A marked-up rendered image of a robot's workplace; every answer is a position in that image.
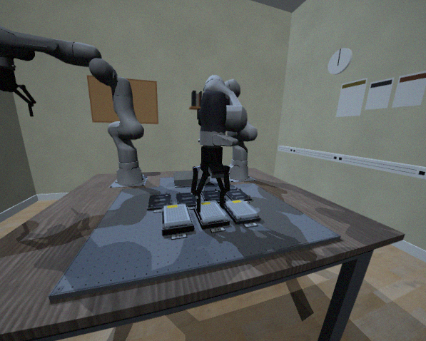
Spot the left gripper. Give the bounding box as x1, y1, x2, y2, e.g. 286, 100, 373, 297
191, 146, 230, 213

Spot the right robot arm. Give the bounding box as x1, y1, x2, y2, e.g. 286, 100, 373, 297
0, 26, 145, 185

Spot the grey operator panel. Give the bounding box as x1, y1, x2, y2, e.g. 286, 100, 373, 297
174, 170, 210, 187

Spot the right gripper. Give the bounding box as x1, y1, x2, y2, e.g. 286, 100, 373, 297
0, 68, 36, 116

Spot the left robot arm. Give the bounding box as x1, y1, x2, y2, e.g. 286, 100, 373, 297
198, 75, 258, 180

